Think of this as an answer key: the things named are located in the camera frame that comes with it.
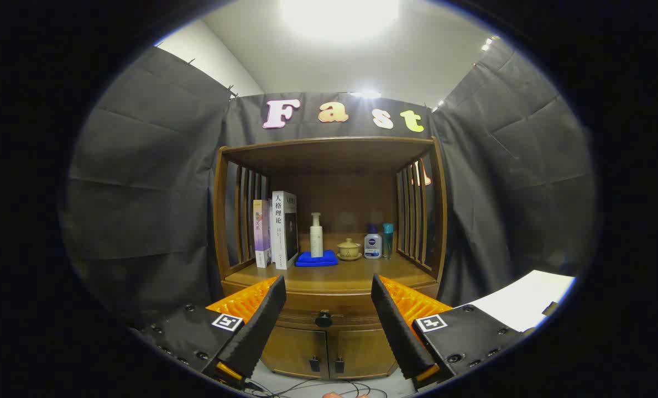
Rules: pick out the white bottle with blue cap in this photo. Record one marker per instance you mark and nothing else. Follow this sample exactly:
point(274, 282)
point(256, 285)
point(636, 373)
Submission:
point(372, 246)

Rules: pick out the blue folded cloth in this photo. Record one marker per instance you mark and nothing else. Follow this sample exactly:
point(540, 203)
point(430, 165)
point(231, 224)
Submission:
point(307, 260)

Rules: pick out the wooden drawer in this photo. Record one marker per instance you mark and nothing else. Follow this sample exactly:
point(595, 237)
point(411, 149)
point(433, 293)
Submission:
point(329, 301)

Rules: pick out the wooden cabinet door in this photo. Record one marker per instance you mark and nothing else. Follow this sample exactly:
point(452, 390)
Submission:
point(365, 351)
point(290, 348)

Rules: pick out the black round drawer knob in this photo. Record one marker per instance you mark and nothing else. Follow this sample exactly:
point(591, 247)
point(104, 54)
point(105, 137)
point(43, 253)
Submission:
point(323, 319)

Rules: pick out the thick white book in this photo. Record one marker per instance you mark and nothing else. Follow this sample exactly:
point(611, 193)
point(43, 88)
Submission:
point(278, 232)

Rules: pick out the white pump bottle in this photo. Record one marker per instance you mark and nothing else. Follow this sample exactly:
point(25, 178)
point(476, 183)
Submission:
point(316, 240)

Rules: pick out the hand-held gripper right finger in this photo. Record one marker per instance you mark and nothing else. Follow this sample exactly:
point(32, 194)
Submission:
point(401, 331)

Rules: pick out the wooden cabinet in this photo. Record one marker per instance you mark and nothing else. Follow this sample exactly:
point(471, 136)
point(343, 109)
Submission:
point(329, 160)

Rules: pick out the purple book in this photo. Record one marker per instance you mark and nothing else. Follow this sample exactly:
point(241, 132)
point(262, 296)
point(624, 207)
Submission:
point(261, 232)

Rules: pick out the wooden countertop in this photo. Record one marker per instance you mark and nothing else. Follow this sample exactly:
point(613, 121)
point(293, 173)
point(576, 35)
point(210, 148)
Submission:
point(351, 276)

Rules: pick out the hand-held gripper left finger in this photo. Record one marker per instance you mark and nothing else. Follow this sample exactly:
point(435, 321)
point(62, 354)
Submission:
point(257, 331)

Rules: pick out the beige lidded tea cup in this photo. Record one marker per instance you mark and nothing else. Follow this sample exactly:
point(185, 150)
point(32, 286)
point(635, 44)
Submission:
point(349, 249)

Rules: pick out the slim teal bottle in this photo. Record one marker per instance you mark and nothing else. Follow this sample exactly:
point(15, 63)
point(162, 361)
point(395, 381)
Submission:
point(388, 240)

